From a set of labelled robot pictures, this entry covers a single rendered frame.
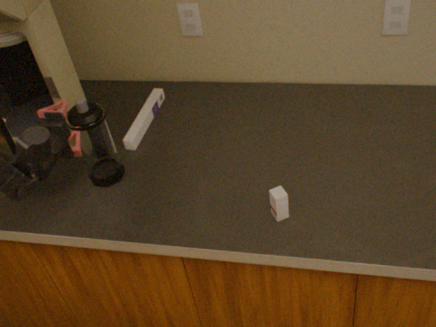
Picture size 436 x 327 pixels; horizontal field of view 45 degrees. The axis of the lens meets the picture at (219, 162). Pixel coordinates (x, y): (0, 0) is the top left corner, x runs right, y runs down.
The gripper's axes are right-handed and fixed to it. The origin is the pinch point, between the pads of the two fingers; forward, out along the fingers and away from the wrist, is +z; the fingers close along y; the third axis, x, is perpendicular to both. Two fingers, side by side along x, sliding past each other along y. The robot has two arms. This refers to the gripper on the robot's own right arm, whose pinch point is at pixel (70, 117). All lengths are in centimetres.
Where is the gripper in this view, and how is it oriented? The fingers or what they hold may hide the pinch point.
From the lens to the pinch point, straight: 137.6
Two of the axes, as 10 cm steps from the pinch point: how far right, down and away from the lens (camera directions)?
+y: -1.3, -7.2, -6.8
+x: -9.7, -0.5, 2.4
